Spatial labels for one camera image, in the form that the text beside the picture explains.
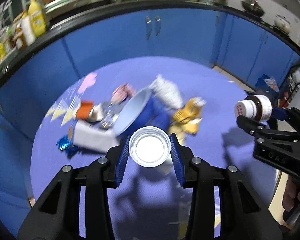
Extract white paper towel roll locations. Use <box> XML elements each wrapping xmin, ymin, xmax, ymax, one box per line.
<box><xmin>21</xmin><ymin>16</ymin><xmax>36</xmax><ymax>46</ymax></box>

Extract brown pill bottle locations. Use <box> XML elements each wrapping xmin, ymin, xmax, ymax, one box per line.
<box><xmin>234</xmin><ymin>95</ymin><xmax>273</xmax><ymax>122</ymax></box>

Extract yellow detergent bottle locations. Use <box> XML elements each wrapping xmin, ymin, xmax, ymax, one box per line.
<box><xmin>28</xmin><ymin>0</ymin><xmax>46</xmax><ymax>37</ymax></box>

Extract grey bin with blue bag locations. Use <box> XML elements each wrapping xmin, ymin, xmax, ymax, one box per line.
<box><xmin>255</xmin><ymin>74</ymin><xmax>279</xmax><ymax>95</ymax></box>

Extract blue foil snack wrapper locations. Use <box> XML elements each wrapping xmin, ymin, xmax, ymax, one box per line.
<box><xmin>56</xmin><ymin>135</ymin><xmax>79</xmax><ymax>156</ymax></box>

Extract clear plastic lid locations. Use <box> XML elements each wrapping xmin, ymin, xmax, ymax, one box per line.
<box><xmin>129</xmin><ymin>126</ymin><xmax>171</xmax><ymax>168</ymax></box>

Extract person's right hand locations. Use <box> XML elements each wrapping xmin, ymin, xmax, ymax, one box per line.
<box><xmin>282</xmin><ymin>176</ymin><xmax>300</xmax><ymax>212</ymax></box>

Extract blue kitchen cabinets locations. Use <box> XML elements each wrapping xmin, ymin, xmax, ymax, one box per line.
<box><xmin>0</xmin><ymin>7</ymin><xmax>300</xmax><ymax>238</ymax></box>

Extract black wok with lid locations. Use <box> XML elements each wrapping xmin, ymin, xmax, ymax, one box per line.
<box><xmin>241</xmin><ymin>0</ymin><xmax>265</xmax><ymax>17</ymax></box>

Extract yellow snack wrapper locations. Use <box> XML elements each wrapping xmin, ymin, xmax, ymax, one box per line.
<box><xmin>168</xmin><ymin>97</ymin><xmax>206</xmax><ymax>145</ymax></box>

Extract white milk carton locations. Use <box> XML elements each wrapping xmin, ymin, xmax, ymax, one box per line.
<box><xmin>68</xmin><ymin>120</ymin><xmax>120</xmax><ymax>153</ymax></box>

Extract orange white small carton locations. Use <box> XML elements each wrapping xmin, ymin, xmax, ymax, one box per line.
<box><xmin>76</xmin><ymin>101</ymin><xmax>104</xmax><ymax>122</ymax></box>

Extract white ceramic pot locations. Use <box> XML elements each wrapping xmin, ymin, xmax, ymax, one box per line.
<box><xmin>274</xmin><ymin>15</ymin><xmax>291</xmax><ymax>34</ymax></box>

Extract pink wrapper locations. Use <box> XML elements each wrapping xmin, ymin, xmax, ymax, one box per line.
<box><xmin>111</xmin><ymin>83</ymin><xmax>136</xmax><ymax>103</ymax></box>

